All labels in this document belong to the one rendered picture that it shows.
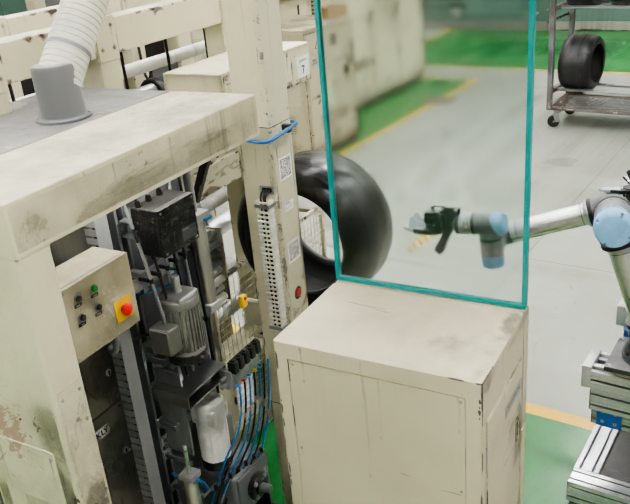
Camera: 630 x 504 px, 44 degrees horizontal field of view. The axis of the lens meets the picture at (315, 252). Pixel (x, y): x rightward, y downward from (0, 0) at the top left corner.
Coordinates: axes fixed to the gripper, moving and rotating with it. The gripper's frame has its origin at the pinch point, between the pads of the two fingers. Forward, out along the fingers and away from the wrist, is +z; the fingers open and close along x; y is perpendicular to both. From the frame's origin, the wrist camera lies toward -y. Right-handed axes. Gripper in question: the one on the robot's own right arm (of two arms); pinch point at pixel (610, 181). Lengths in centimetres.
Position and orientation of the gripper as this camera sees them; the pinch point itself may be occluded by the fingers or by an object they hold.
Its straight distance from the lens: 364.5
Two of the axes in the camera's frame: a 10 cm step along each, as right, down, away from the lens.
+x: 8.3, -4.0, 3.8
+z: -5.1, -3.1, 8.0
